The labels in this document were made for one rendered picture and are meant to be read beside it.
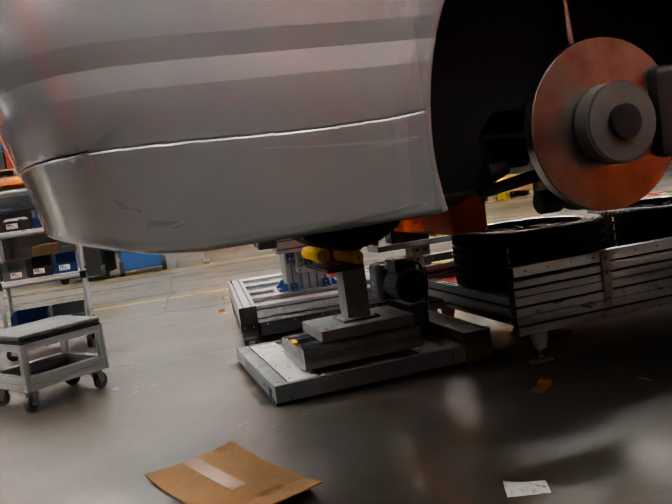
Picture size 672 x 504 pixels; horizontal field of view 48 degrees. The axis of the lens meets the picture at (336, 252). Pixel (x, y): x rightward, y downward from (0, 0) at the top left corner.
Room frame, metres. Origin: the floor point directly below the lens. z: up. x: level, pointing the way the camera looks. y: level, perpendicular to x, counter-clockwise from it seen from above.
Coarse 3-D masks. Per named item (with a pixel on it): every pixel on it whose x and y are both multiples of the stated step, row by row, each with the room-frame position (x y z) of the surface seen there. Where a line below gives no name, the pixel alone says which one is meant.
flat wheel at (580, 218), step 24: (552, 216) 3.52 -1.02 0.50; (576, 216) 3.38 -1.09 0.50; (600, 216) 3.21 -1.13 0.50; (456, 240) 3.28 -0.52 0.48; (480, 240) 3.13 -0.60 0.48; (504, 240) 3.06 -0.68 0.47; (528, 240) 3.03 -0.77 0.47; (552, 240) 3.02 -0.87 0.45; (576, 240) 3.04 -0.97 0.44; (600, 240) 3.14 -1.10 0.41; (456, 264) 3.36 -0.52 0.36; (480, 264) 3.14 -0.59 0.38; (504, 264) 3.07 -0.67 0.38; (480, 288) 3.16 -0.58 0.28; (504, 288) 3.08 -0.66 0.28
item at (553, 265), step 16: (656, 240) 3.06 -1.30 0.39; (576, 256) 2.95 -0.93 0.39; (592, 256) 2.97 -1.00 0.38; (608, 256) 2.98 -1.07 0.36; (624, 256) 3.01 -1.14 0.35; (640, 256) 3.06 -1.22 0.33; (656, 256) 3.05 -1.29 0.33; (512, 272) 2.87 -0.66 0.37; (528, 272) 2.88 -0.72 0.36; (560, 272) 2.93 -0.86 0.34; (576, 272) 2.94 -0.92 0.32; (592, 272) 2.96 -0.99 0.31; (608, 272) 2.97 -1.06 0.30; (624, 272) 3.01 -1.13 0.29; (640, 272) 3.03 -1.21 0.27; (512, 288) 2.86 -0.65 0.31; (528, 288) 2.88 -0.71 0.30; (544, 288) 2.90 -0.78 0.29; (560, 288) 2.92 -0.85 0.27; (608, 288) 2.97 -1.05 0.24; (608, 304) 2.97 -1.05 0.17
